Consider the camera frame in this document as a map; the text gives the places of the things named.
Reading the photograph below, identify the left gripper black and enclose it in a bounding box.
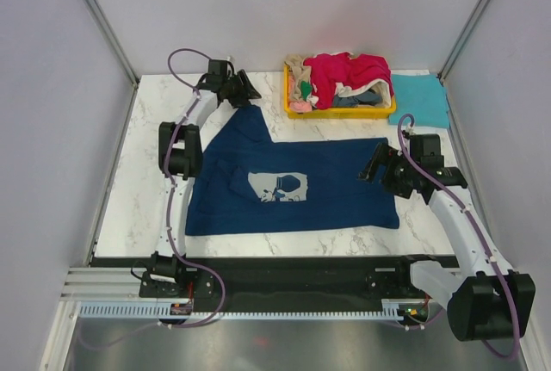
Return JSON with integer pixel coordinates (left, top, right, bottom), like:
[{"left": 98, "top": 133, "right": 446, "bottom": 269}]
[{"left": 222, "top": 71, "right": 260, "bottom": 110}]

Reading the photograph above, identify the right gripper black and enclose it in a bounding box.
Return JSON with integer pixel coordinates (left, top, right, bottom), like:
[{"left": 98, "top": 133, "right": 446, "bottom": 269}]
[{"left": 356, "top": 143, "right": 419, "bottom": 200}]

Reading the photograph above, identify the yellow plastic bin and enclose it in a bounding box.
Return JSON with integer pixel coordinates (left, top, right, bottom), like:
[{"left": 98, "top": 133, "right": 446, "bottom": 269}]
[{"left": 282, "top": 64, "right": 397, "bottom": 120}]

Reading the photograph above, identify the navy blue printed t-shirt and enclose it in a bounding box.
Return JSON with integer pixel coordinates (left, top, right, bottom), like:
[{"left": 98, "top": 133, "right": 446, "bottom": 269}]
[{"left": 185, "top": 106, "right": 399, "bottom": 237}]

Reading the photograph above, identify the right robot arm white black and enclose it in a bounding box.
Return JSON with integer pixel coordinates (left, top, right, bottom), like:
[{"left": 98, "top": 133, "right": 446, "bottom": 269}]
[{"left": 359, "top": 133, "right": 536, "bottom": 341}]

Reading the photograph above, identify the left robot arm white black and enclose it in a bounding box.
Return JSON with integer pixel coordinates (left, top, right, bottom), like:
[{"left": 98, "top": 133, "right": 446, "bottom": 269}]
[{"left": 139, "top": 59, "right": 261, "bottom": 298}]

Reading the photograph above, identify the pink cloth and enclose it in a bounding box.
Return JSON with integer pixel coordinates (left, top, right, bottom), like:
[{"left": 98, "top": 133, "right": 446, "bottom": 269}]
[{"left": 289, "top": 101, "right": 313, "bottom": 114}]

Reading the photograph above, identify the grey blue garment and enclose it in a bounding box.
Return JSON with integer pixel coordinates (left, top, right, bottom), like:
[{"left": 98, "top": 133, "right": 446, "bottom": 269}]
[{"left": 332, "top": 90, "right": 382, "bottom": 108}]

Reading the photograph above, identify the beige white green shirt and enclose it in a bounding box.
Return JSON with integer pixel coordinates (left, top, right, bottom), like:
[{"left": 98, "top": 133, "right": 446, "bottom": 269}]
[{"left": 284, "top": 54, "right": 319, "bottom": 108}]

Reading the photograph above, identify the folded teal t-shirt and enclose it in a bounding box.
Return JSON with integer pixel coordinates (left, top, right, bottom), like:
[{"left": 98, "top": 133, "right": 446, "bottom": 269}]
[{"left": 388, "top": 74, "right": 449, "bottom": 129}]

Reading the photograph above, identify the red t-shirt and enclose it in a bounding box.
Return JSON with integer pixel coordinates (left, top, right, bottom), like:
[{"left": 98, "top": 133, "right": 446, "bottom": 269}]
[{"left": 303, "top": 53, "right": 394, "bottom": 109}]

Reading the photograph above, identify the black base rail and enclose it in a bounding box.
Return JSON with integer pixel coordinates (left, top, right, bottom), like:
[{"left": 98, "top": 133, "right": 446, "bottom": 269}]
[{"left": 137, "top": 255, "right": 457, "bottom": 314}]

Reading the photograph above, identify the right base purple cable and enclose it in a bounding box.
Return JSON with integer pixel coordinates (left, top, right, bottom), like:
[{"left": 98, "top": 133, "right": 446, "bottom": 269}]
[{"left": 398, "top": 291, "right": 449, "bottom": 332}]

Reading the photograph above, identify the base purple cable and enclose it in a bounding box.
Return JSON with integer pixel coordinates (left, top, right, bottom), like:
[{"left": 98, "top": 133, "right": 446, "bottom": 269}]
[
  {"left": 398, "top": 291, "right": 449, "bottom": 332},
  {"left": 157, "top": 258, "right": 227, "bottom": 331}
]

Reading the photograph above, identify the right aluminium frame post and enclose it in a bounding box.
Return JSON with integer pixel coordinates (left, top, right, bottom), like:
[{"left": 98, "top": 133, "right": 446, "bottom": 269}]
[{"left": 437, "top": 0, "right": 492, "bottom": 83}]

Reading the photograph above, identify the aluminium frame post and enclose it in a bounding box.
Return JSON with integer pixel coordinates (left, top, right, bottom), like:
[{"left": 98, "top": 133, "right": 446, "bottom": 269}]
[
  {"left": 437, "top": 0, "right": 492, "bottom": 83},
  {"left": 83, "top": 0, "right": 139, "bottom": 89}
]

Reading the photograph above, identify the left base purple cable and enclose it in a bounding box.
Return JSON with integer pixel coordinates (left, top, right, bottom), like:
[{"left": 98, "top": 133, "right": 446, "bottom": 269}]
[{"left": 157, "top": 258, "right": 227, "bottom": 331}]

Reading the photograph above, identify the left aluminium frame post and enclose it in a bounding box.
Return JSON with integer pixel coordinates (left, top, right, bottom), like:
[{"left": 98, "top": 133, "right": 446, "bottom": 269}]
[{"left": 83, "top": 0, "right": 139, "bottom": 89}]

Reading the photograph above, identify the white slotted cable duct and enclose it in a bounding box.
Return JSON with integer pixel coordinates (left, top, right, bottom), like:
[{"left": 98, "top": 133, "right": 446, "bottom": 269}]
[{"left": 77, "top": 299, "right": 423, "bottom": 321}]

